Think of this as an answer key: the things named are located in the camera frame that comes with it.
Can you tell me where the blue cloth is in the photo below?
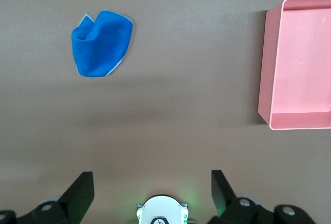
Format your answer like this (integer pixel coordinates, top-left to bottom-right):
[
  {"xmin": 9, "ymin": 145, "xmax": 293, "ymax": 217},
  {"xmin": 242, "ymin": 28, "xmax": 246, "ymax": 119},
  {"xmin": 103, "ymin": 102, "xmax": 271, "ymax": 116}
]
[{"xmin": 71, "ymin": 10, "xmax": 134, "ymax": 78}]

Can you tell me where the pink plastic bin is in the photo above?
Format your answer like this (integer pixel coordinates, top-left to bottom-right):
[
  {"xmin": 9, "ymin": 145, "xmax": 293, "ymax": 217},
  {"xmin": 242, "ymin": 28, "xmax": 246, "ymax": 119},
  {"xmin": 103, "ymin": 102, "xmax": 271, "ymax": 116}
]
[{"xmin": 258, "ymin": 0, "xmax": 331, "ymax": 131}]

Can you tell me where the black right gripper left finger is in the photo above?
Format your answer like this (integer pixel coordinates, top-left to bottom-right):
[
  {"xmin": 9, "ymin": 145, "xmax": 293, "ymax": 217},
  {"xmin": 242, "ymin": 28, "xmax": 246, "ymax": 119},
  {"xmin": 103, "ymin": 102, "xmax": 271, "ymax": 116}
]
[{"xmin": 0, "ymin": 171, "xmax": 95, "ymax": 224}]

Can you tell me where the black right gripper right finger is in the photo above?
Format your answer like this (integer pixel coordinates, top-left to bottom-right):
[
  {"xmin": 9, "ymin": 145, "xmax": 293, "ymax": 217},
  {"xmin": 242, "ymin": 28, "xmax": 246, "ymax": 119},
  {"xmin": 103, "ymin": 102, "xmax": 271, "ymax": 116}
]
[{"xmin": 208, "ymin": 169, "xmax": 331, "ymax": 224}]

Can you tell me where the brown table mat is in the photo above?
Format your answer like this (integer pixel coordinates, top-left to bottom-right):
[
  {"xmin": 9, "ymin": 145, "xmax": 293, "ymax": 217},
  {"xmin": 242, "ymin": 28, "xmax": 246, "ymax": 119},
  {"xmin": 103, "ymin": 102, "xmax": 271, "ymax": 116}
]
[{"xmin": 0, "ymin": 0, "xmax": 331, "ymax": 224}]

